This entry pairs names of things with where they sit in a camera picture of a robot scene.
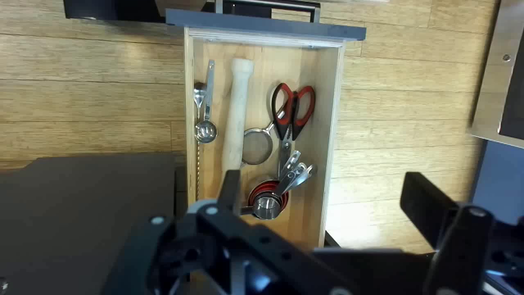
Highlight wooden drawer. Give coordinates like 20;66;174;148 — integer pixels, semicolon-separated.
164;7;367;251

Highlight red black scissors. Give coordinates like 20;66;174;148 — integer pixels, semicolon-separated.
270;82;318;166

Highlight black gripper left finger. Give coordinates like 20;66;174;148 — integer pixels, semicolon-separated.
103;169;351;295

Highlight nested metal measuring cups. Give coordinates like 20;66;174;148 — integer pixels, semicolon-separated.
247;150;318;222

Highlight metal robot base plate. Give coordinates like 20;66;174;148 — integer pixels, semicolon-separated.
467;0;524;151

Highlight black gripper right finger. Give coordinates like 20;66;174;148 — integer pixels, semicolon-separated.
400;171;524;295

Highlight metal scoop spoon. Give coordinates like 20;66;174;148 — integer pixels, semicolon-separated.
192;59;220;146

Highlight small mesh strainer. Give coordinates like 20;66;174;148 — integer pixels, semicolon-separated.
241;122;277;168

